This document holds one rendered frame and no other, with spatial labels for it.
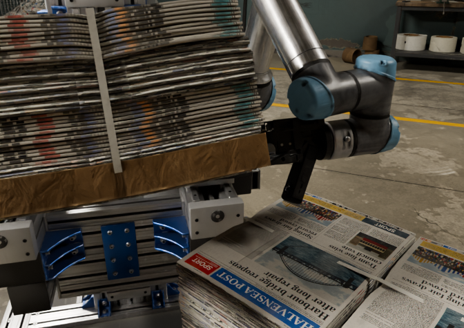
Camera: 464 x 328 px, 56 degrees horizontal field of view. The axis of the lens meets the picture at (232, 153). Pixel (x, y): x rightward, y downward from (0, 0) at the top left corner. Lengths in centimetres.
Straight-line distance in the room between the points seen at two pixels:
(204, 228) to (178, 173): 56
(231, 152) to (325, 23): 674
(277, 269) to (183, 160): 31
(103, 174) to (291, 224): 47
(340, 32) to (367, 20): 43
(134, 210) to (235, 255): 45
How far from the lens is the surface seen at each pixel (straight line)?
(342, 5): 719
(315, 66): 76
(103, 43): 54
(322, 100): 73
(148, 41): 55
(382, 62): 84
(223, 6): 57
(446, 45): 661
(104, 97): 53
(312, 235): 87
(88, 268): 128
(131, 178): 54
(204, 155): 54
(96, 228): 121
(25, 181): 54
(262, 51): 111
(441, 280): 82
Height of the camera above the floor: 130
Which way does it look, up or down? 23 degrees down
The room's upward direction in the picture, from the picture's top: straight up
